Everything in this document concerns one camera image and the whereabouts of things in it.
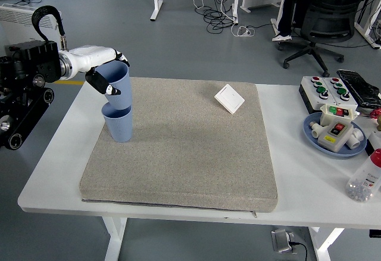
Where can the clear bottle red cap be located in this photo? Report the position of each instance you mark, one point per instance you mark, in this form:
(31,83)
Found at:
(364,180)

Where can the white plastic pipe fitting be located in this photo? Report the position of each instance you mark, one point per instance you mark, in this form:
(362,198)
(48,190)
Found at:
(316,130)
(355,140)

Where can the blue round plate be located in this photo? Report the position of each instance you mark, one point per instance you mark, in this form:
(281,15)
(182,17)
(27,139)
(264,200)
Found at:
(311,142)

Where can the grey switch box red button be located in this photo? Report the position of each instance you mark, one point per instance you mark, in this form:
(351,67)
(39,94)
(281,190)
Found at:
(333,140)

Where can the small brown object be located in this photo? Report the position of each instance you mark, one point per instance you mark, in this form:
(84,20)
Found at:
(379,124)

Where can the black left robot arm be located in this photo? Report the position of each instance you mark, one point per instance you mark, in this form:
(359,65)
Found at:
(29,55)

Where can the person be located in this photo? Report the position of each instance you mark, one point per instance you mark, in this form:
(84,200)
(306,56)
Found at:
(287,13)

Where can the white wall switch plate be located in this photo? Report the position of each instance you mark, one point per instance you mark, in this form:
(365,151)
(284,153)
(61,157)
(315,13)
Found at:
(229,98)

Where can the black wrapped flat package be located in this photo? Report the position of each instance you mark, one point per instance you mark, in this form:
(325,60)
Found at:
(361,89)

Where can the large white panel heater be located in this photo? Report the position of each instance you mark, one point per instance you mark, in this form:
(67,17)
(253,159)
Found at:
(18,16)

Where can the black office chair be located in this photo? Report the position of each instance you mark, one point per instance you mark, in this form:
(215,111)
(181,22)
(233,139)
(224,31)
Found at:
(327,19)

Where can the white box green red buttons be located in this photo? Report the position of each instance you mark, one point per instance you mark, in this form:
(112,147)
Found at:
(327,118)

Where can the blue ribbed plastic cup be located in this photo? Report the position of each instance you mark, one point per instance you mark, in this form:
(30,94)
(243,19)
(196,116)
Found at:
(119,127)
(122,88)

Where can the black table controller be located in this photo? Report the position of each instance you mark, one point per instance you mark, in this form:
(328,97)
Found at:
(375,234)

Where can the silver foot pedal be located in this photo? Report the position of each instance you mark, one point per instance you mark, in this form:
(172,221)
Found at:
(281,240)

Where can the grey-brown speckled mat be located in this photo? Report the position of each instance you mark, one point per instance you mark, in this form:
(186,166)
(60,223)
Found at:
(193,153)

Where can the white push-button control box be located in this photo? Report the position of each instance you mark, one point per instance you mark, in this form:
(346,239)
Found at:
(312,94)
(346,101)

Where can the small red object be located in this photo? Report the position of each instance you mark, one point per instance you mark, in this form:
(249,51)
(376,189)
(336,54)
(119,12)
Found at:
(376,113)

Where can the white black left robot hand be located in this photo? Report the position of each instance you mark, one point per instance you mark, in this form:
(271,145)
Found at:
(89,55)

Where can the white table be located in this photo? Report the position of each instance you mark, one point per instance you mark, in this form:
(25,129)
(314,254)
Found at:
(297,183)

